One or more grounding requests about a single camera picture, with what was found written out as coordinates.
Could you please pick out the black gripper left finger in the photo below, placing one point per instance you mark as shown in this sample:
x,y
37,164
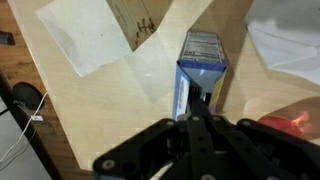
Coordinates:
x,y
144,154

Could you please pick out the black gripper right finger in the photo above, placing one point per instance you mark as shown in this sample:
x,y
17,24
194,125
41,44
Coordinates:
x,y
247,150

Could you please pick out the blue snack box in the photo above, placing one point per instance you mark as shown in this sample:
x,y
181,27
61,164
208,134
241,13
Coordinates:
x,y
201,67

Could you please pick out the beige cardboard box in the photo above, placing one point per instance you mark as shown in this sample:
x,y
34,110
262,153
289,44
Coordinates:
x,y
139,19

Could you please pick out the white paper bag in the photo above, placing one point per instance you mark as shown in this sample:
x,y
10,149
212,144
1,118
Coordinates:
x,y
286,34

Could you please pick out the pink liquid spray bottle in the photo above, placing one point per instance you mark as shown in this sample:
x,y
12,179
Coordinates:
x,y
300,127

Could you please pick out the white paper sheet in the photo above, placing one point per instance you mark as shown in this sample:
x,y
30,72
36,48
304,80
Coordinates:
x,y
86,31

